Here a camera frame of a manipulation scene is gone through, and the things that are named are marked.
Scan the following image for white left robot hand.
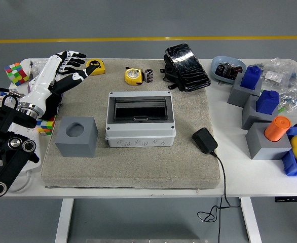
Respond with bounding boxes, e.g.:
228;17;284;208
19;50;96;112

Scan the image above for grey junction box clear lid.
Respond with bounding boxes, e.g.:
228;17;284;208
104;91;176;148

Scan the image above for orange cylinder battery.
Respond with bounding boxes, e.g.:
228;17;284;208
264;115;292;142

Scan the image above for clear plastic bag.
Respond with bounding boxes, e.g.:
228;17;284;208
33;57;50;75

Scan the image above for large colourful puzzle cube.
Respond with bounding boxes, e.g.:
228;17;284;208
4;62;30;87

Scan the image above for black table control panel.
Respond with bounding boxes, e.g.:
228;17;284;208
274;196;297;203

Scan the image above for small colourful puzzle cube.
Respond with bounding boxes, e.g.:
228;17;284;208
36;115;56;137

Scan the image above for white table leg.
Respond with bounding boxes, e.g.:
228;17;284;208
54;198;75;243
240;197;262;243

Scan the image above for yellow square tape measure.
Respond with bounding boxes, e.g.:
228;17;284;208
86;59;106;76

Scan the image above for blue plastic bin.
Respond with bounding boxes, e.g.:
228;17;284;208
281;126;297;177

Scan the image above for grey block holder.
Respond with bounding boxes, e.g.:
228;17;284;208
54;116;99;158
245;122;293;160
241;95;279;131
227;75;263;108

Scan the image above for yellow round tape measure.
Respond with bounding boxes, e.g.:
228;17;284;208
124;67;144;86

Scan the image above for small black capacitor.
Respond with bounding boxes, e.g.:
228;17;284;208
144;69;155;83

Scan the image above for grey-brown mat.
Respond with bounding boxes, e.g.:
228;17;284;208
41;58;221;190

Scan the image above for blue bottle-shaped block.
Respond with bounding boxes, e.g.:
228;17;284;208
255;90;280;114
240;66;263;91

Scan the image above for black power adapter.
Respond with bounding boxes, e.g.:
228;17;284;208
192;127;218;154

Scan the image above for black foot pedal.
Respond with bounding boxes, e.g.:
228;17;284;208
160;43;212;92

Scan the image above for clear bags of parts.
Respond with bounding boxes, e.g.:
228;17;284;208
258;57;297;114

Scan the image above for pale blue dish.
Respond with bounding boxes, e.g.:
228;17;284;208
211;55;247;86

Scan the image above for dark components pile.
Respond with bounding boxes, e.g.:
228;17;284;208
215;62;243;81

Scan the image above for black adapter cord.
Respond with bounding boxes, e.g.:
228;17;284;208
197;151;241;243

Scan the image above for white power strip cable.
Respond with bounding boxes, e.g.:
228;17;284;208
10;172;35;193

